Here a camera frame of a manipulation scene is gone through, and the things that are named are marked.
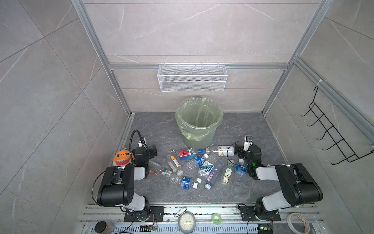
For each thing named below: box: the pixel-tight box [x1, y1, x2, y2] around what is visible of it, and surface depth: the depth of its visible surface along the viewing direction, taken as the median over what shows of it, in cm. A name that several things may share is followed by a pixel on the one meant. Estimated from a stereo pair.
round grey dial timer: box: [177, 211, 197, 234], surface depth 70 cm
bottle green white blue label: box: [197, 160, 215, 179], surface depth 85 cm
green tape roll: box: [211, 213, 222, 226], surface depth 74 cm
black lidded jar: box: [94, 220, 115, 234], surface depth 64 cm
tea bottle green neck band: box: [220, 158, 235, 187], surface depth 84 cm
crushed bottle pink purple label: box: [204, 163, 224, 191], surface depth 83 cm
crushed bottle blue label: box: [184, 153, 209, 172], surface depth 90 cm
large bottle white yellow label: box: [205, 145, 236, 157], surface depth 94 cm
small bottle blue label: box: [234, 158, 248, 187], surface depth 85 cm
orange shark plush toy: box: [112, 149, 131, 167], surface depth 86 cm
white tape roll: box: [286, 212, 310, 234], surface depth 71 cm
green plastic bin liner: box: [175, 97, 224, 142], surface depth 91 cm
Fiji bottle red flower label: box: [177, 147, 196, 161], surface depth 92 cm
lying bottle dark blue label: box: [168, 174, 199, 191], surface depth 80 cm
